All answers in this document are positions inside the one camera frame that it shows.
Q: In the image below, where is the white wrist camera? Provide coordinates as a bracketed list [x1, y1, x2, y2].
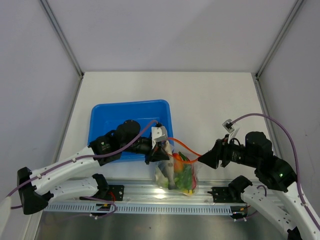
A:
[222, 119, 240, 140]
[151, 126, 168, 149]

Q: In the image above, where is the yellow orange mango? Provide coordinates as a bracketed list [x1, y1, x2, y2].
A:
[182, 189, 195, 196]

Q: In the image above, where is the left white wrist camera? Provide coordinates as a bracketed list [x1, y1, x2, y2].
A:
[151, 126, 168, 149]

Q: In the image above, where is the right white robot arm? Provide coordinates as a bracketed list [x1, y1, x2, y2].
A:
[198, 131, 320, 240]

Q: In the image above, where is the small green chili pepper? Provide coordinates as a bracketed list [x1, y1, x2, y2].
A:
[178, 151, 190, 162]

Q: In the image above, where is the clear zip top bag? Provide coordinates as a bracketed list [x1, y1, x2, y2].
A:
[154, 137, 201, 196]

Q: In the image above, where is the aluminium frame post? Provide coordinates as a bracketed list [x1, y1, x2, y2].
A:
[38, 0, 84, 78]
[255, 0, 307, 80]

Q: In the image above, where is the right aluminium frame post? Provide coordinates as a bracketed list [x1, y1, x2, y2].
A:
[255, 0, 307, 80]

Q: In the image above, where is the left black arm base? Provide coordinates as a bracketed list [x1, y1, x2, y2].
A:
[106, 184, 125, 202]

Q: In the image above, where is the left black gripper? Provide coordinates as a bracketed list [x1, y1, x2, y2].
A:
[121, 137, 170, 165]

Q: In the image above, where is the left aluminium frame post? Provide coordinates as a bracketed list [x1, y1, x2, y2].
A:
[38, 0, 84, 78]

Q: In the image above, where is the purple cable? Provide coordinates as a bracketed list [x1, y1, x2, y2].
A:
[231, 113, 320, 232]
[8, 119, 162, 221]

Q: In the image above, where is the red orange mango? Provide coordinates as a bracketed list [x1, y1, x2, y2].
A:
[172, 153, 184, 173]

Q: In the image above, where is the blue plastic bin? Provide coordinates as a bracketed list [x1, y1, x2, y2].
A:
[88, 99, 173, 166]

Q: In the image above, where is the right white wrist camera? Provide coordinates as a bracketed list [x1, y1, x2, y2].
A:
[222, 119, 240, 140]

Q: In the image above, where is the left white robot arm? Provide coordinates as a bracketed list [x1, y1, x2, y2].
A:
[17, 119, 169, 215]

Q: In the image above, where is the red chili pepper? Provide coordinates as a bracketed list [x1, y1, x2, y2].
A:
[191, 167, 198, 190]

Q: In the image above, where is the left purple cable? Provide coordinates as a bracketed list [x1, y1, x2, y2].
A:
[8, 119, 162, 221]

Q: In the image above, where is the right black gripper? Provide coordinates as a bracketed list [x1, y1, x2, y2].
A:
[197, 133, 258, 169]

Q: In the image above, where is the aluminium mounting rail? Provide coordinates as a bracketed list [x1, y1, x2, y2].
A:
[47, 178, 286, 206]

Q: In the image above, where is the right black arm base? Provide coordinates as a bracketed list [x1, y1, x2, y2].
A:
[207, 186, 244, 204]

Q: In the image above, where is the dark green cucumber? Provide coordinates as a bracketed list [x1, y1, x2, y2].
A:
[174, 164, 192, 190]

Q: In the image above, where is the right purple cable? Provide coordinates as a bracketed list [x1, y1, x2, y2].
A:
[231, 113, 320, 232]

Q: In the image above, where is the white slotted cable duct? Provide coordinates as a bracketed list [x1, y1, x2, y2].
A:
[44, 202, 233, 216]

